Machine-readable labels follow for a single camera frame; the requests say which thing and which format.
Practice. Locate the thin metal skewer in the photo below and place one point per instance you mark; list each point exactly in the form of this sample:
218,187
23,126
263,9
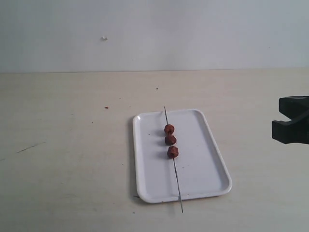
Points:
175,169

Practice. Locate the white rectangular plastic tray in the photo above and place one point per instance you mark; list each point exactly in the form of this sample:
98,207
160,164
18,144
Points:
201,169

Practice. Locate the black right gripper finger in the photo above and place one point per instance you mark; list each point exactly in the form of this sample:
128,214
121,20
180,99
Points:
294,131
293,106

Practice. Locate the dark red meat chunk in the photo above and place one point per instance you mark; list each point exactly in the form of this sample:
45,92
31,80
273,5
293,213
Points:
169,129
170,140
172,152

